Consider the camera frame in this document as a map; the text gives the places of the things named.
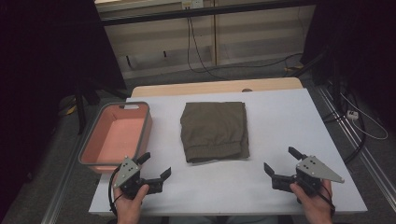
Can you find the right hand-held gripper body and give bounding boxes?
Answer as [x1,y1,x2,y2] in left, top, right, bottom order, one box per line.
[293,155,346,197]

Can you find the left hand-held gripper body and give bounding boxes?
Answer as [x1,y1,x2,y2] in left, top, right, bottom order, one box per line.
[113,156,148,201]

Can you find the pink basket with grey rim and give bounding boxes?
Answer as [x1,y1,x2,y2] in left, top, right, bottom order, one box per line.
[78,101,153,175]

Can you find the olive green pants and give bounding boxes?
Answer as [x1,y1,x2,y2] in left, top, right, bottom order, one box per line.
[179,101,251,164]

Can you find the person's left hand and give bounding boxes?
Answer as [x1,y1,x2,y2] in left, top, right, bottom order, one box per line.
[113,184,150,224]

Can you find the person's right hand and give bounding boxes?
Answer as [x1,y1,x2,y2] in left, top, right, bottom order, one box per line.
[290,179,336,224]

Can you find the white table mat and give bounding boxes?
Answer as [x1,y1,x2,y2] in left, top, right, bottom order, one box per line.
[88,88,368,217]

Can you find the black tripod stand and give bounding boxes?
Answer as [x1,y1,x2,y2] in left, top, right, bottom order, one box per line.
[74,81,130,135]

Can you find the wooden table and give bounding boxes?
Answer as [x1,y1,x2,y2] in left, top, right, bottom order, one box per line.
[130,77,304,98]

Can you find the black metal stand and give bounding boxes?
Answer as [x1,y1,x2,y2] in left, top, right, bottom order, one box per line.
[285,46,344,105]

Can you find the beige cabinet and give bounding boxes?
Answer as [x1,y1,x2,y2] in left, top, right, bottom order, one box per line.
[94,0,317,80]

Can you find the black curtain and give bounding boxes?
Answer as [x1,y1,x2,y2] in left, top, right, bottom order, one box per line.
[0,0,127,216]
[300,0,396,129]

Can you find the black horizontal bar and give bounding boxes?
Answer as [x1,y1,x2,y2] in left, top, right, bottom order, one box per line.
[100,0,316,27]

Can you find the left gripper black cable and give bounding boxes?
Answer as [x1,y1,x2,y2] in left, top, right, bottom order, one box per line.
[107,167,121,217]

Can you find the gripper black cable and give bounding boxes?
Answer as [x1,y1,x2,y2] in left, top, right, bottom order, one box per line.
[107,167,121,217]
[300,178,337,217]

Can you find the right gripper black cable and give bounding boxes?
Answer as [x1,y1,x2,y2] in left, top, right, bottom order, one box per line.
[300,178,337,217]

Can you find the aluminium floor rail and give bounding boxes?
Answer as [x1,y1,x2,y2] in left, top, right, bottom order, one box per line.
[40,122,96,224]
[316,84,396,204]

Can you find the thick black cable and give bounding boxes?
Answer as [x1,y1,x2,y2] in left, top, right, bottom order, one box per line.
[322,81,368,165]

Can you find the white cable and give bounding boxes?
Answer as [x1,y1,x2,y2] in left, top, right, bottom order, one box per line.
[340,92,389,141]

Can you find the black cable on floor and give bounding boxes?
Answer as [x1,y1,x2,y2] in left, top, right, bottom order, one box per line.
[199,51,304,80]

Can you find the hanging black cable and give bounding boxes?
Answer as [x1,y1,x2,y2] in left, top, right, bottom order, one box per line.
[186,16,219,78]

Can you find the white wall socket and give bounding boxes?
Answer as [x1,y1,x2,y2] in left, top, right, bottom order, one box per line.
[181,0,205,10]

